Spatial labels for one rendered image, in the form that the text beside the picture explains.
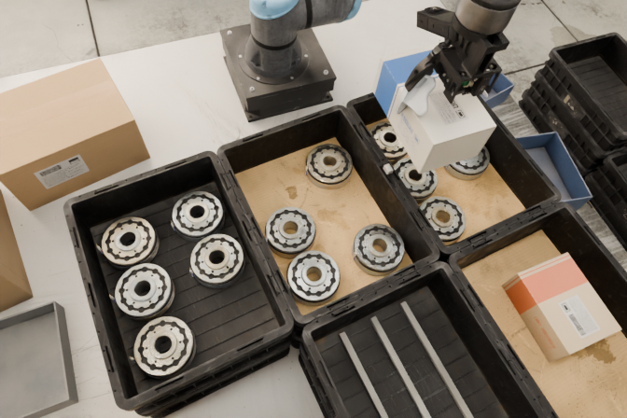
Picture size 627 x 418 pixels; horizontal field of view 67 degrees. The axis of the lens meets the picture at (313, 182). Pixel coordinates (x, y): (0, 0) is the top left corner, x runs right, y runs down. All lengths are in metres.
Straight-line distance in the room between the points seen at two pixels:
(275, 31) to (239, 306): 0.63
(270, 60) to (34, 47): 1.70
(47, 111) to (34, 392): 0.59
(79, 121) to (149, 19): 1.58
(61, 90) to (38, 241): 0.35
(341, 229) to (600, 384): 0.56
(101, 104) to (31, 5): 1.81
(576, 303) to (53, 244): 1.10
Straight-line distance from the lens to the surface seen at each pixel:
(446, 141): 0.80
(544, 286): 1.01
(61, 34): 2.76
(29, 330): 1.19
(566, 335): 1.00
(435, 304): 1.00
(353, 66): 1.47
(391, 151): 1.10
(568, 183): 1.40
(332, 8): 1.20
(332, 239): 1.00
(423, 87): 0.80
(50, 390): 1.14
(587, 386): 1.08
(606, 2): 3.40
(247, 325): 0.95
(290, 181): 1.06
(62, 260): 1.22
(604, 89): 2.06
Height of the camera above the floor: 1.75
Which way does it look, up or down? 60 degrees down
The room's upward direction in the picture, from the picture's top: 7 degrees clockwise
